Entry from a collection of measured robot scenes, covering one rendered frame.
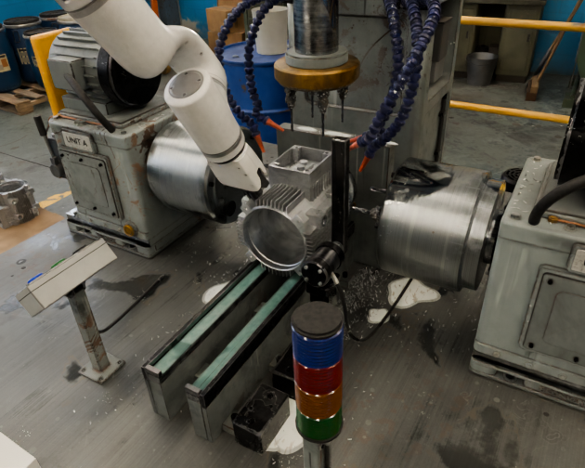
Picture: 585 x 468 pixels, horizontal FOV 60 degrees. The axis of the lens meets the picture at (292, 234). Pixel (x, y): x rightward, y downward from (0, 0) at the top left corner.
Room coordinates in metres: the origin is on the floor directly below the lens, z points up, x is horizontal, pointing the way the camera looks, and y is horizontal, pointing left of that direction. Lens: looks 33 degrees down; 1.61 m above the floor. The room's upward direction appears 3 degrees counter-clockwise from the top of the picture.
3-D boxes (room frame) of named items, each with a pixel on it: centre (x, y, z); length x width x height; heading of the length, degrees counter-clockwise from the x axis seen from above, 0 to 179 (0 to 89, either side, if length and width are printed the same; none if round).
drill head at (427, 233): (0.87, -0.33, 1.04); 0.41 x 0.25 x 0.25; 59
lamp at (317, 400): (0.43, -0.02, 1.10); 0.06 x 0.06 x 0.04
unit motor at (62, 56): (1.35, 0.51, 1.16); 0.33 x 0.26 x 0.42; 59
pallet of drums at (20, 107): (5.52, 2.53, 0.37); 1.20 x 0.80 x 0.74; 142
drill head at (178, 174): (1.23, 0.26, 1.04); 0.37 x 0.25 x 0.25; 59
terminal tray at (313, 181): (1.02, -0.03, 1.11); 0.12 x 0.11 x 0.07; 150
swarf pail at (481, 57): (5.14, -1.98, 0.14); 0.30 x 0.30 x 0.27
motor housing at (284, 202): (0.98, -0.01, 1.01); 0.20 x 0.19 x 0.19; 150
